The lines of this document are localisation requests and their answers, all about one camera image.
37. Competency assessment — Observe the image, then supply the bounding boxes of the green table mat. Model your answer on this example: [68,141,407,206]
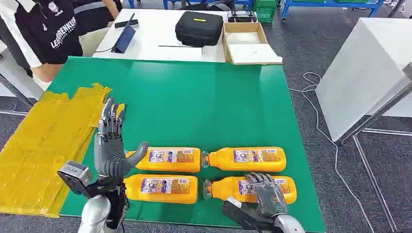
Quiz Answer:
[47,56,326,233]

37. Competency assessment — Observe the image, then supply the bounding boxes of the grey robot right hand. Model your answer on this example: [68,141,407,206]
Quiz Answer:
[244,173,288,216]

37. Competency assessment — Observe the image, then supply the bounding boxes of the blue metal cart frame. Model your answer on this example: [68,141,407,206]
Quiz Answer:
[281,0,385,22]

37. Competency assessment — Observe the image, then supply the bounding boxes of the black bag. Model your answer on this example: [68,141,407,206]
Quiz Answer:
[180,0,236,12]

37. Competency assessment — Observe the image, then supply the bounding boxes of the white floor cable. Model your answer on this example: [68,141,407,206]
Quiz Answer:
[288,72,376,233]

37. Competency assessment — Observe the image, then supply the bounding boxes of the white flat board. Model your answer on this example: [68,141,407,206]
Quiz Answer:
[227,43,283,64]

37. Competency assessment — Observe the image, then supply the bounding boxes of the yellow plastic sheet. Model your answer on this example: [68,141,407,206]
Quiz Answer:
[0,83,126,218]

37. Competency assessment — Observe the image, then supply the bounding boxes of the orange drink bottle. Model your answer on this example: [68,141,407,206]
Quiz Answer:
[202,147,287,173]
[126,147,202,174]
[123,174,199,204]
[203,175,297,205]

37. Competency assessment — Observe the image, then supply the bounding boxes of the open cardboard box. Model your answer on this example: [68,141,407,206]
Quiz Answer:
[222,21,284,66]

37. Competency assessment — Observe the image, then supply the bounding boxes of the white foam sheet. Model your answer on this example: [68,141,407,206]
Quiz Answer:
[226,32,261,45]

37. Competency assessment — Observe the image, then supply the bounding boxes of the black phone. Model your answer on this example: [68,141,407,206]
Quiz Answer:
[114,19,139,29]

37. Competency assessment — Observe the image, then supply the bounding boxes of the person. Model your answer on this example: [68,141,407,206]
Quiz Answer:
[0,0,84,92]
[72,0,123,57]

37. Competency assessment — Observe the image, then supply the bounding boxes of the black carrying case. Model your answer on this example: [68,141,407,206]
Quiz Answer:
[175,11,224,48]

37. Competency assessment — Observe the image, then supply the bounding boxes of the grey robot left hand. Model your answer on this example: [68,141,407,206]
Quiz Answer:
[93,97,149,179]

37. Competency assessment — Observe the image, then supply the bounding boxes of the dark blue tablet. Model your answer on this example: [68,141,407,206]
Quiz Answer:
[111,13,137,54]

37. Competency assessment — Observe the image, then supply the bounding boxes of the white box-shaped table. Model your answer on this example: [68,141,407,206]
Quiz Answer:
[315,17,412,142]

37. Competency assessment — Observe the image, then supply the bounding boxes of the grey metal table leg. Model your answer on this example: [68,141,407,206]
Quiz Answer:
[0,74,34,108]

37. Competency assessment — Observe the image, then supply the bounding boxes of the silver metal table frame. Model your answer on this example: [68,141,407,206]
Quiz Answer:
[334,63,412,232]

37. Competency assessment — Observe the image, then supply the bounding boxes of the green plastic crate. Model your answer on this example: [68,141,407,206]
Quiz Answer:
[253,0,279,24]

